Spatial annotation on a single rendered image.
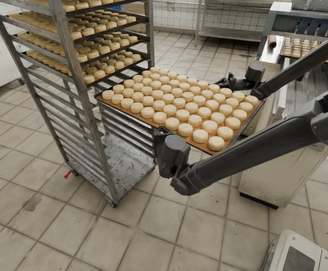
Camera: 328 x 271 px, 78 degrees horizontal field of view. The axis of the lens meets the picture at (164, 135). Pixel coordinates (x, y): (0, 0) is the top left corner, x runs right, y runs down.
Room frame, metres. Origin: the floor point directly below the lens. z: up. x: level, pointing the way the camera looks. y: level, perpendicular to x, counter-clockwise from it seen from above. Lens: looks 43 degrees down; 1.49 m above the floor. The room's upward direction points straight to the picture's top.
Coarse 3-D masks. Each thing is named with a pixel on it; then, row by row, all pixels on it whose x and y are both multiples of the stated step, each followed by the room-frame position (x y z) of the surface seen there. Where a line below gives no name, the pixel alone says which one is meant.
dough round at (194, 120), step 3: (189, 117) 0.58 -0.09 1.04; (192, 117) 0.58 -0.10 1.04; (195, 117) 0.58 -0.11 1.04; (198, 117) 0.58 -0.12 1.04; (189, 120) 0.56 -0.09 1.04; (192, 120) 0.56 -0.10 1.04; (195, 120) 0.56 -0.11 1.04; (198, 120) 0.56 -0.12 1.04; (201, 120) 0.56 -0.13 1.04; (189, 123) 0.56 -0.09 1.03; (192, 123) 0.55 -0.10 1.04; (195, 123) 0.55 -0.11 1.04; (198, 123) 0.55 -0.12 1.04; (201, 123) 0.56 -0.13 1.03; (192, 126) 0.55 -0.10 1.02; (195, 126) 0.55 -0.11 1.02
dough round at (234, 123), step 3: (231, 117) 0.58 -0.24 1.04; (228, 120) 0.56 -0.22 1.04; (231, 120) 0.56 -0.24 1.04; (234, 120) 0.56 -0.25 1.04; (237, 120) 0.56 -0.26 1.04; (225, 123) 0.56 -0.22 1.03; (228, 123) 0.54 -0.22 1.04; (231, 123) 0.54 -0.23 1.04; (234, 123) 0.54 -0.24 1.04; (237, 123) 0.54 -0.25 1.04; (228, 126) 0.54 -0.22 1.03; (231, 126) 0.53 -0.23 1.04; (234, 126) 0.53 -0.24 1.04; (237, 126) 0.53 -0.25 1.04; (231, 129) 0.53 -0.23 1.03; (234, 129) 0.53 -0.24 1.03
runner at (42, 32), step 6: (6, 18) 1.09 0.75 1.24; (12, 24) 1.07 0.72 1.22; (18, 24) 1.03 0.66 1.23; (24, 24) 0.99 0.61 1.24; (30, 30) 0.96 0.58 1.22; (36, 30) 0.93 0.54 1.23; (42, 30) 0.89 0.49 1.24; (48, 36) 0.87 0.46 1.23; (54, 36) 0.84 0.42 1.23; (60, 42) 0.82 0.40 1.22
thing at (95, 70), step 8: (32, 56) 1.10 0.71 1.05; (40, 56) 1.08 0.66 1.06; (48, 56) 1.13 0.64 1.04; (112, 56) 1.09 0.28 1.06; (120, 56) 1.08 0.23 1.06; (128, 56) 1.10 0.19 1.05; (136, 56) 1.08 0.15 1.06; (48, 64) 1.00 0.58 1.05; (56, 64) 0.98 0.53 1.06; (64, 64) 0.99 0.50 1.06; (88, 64) 1.03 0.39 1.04; (96, 64) 0.99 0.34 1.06; (104, 64) 0.98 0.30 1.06; (112, 64) 1.01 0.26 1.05; (120, 64) 0.98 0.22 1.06; (128, 64) 1.02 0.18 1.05; (64, 72) 0.93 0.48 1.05; (88, 72) 0.91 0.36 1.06; (96, 72) 0.89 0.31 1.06; (104, 72) 0.90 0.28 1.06; (112, 72) 0.93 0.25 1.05; (88, 80) 0.82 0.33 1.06
